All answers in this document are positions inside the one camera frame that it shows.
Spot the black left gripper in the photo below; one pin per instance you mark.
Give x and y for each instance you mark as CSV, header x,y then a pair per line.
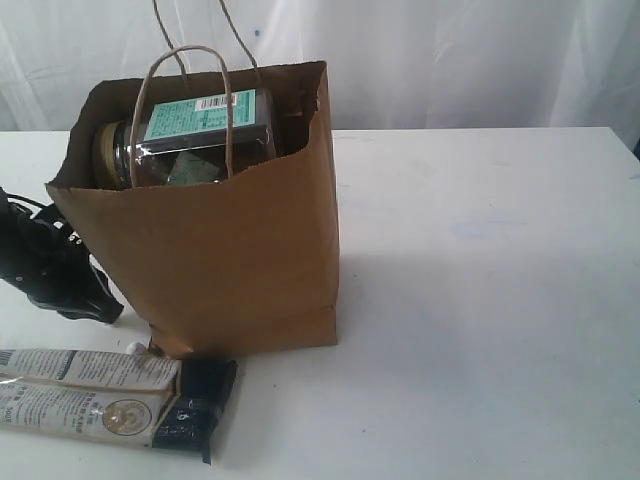
x,y
41,258

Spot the small white candy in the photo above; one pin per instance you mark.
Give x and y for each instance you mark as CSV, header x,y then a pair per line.
x,y
136,348

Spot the brown paper bag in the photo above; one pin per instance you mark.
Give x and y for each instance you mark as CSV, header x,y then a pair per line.
x,y
243,266

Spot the clear jar with yellow lid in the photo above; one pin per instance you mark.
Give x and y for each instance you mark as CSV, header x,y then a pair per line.
x,y
183,143

